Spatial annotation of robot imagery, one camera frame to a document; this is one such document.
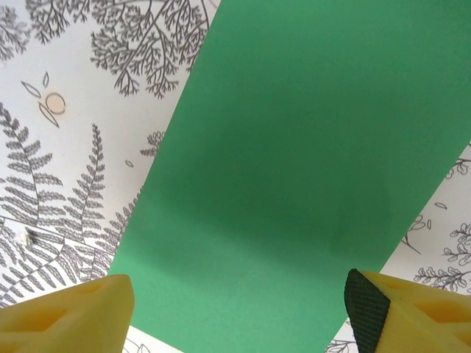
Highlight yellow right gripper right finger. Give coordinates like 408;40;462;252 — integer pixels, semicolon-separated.
344;268;471;353

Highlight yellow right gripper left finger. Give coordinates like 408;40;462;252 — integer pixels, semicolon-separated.
0;274;135;353

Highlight green cloth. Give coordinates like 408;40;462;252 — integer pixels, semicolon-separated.
108;0;471;353

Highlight floral printed table cover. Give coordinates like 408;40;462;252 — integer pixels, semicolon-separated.
0;0;471;353

